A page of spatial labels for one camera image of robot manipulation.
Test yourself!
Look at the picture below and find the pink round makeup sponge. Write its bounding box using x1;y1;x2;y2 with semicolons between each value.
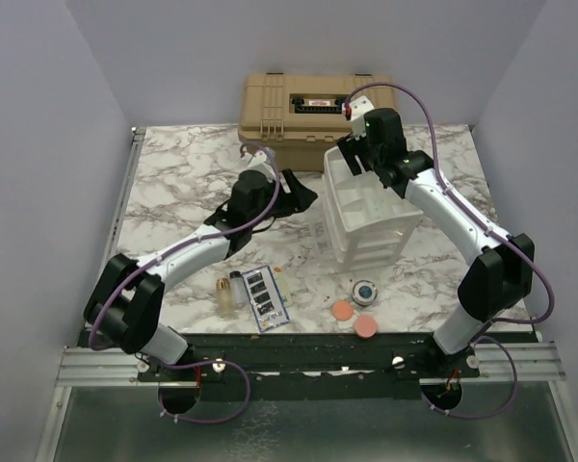
354;315;379;339

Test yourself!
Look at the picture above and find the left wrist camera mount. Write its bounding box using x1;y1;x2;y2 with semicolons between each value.
247;149;276;181

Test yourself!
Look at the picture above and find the right aluminium extrusion rail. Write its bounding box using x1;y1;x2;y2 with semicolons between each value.
418;342;567;388

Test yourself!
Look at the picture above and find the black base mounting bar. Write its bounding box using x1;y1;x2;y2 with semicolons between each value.
76;326;512;400

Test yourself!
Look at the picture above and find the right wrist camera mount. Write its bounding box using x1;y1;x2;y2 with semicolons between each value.
344;95;375;140

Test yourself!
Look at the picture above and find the gold cap lotion bottle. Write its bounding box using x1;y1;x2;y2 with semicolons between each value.
216;278;236;319

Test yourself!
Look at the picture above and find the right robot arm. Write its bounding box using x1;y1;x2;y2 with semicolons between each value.
337;102;535;376

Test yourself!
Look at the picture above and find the tan plastic toolbox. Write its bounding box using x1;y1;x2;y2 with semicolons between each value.
238;73;392;171

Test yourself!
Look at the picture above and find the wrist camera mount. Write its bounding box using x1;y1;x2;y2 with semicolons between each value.
344;95;375;140
247;149;276;181

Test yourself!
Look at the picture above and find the black toolbox handle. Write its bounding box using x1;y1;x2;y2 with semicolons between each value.
291;96;345;115

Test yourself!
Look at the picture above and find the orange round makeup sponge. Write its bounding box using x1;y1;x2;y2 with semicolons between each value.
331;300;354;321

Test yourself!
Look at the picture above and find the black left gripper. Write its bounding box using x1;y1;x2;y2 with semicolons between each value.
249;168;316;228

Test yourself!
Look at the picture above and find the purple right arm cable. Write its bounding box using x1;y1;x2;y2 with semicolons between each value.
344;81;558;421

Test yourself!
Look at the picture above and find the white plastic drawer organizer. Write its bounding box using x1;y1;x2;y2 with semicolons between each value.
321;147;423;272

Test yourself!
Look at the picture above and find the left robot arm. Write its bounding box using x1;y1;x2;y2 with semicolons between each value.
83;169;318;380

